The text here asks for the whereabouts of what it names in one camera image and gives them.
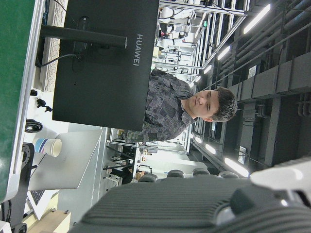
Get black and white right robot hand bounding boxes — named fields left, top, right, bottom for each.
left=70, top=156, right=311, bottom=233

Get man in grey patterned shirt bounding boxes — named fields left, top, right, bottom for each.
left=125, top=68, right=239, bottom=144

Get silver laptop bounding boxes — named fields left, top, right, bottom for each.
left=25, top=128, right=104, bottom=221

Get light wooden box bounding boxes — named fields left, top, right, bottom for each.
left=23, top=210, right=71, bottom=233

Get white paper cup blue stripes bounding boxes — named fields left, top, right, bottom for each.
left=33, top=138, right=63, bottom=158

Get black Huawei monitor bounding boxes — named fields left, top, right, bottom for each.
left=52, top=0, right=160, bottom=133

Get white keyboard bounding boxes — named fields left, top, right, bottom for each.
left=39, top=0, right=69, bottom=93

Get green table mat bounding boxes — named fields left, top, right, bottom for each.
left=0, top=0, right=36, bottom=203

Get black robot mount column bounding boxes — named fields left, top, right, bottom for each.
left=9, top=143, right=35, bottom=229

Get coiled black cable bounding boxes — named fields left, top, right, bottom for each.
left=24, top=119, right=44, bottom=133

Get grey ceiling air duct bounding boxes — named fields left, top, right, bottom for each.
left=228, top=52, right=311, bottom=105

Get black monitor cable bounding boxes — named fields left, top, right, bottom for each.
left=35, top=53, right=83, bottom=68

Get silver aluminium table frame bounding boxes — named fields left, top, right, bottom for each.
left=0, top=0, right=47, bottom=205

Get aluminium profile cage frame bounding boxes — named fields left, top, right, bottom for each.
left=159, top=0, right=249, bottom=71

